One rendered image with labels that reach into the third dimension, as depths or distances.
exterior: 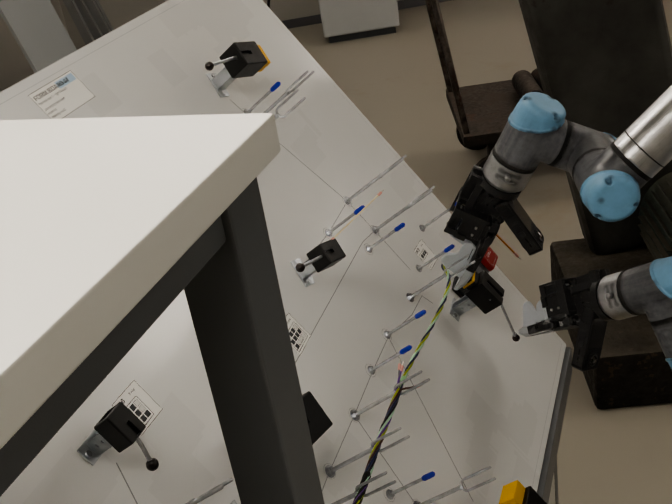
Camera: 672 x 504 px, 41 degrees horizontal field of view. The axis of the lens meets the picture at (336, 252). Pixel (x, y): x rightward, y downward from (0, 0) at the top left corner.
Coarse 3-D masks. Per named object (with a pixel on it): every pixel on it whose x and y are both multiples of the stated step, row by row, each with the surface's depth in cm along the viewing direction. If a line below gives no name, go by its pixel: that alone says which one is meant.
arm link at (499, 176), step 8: (488, 160) 143; (496, 160) 141; (488, 168) 143; (496, 168) 141; (504, 168) 140; (488, 176) 143; (496, 176) 142; (504, 176) 141; (512, 176) 141; (520, 176) 141; (528, 176) 141; (496, 184) 142; (504, 184) 142; (512, 184) 141; (520, 184) 142; (512, 192) 144
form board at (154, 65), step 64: (192, 0) 154; (256, 0) 170; (64, 64) 124; (128, 64) 133; (192, 64) 145; (320, 128) 162; (320, 192) 152; (384, 192) 167; (384, 256) 156; (320, 320) 134; (384, 320) 146; (448, 320) 160; (512, 320) 176; (128, 384) 104; (192, 384) 111; (320, 384) 127; (384, 384) 137; (448, 384) 150; (512, 384) 164; (64, 448) 94; (128, 448) 100; (192, 448) 106; (320, 448) 121; (448, 448) 141; (512, 448) 153
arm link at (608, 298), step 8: (600, 280) 145; (608, 280) 143; (616, 280) 142; (600, 288) 144; (608, 288) 143; (616, 288) 147; (600, 296) 144; (608, 296) 141; (616, 296) 141; (600, 304) 144; (608, 304) 142; (616, 304) 141; (608, 312) 143; (616, 312) 142; (624, 312) 142
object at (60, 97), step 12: (72, 72) 124; (48, 84) 120; (60, 84) 121; (72, 84) 123; (36, 96) 117; (48, 96) 118; (60, 96) 120; (72, 96) 122; (84, 96) 123; (48, 108) 117; (60, 108) 119; (72, 108) 120
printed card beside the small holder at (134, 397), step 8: (136, 384) 105; (128, 392) 103; (136, 392) 104; (144, 392) 105; (120, 400) 102; (128, 400) 103; (136, 400) 104; (144, 400) 104; (152, 400) 105; (128, 408) 102; (136, 408) 103; (144, 408) 104; (152, 408) 105; (160, 408) 105; (136, 416) 102; (144, 416) 103; (152, 416) 104; (144, 432) 102
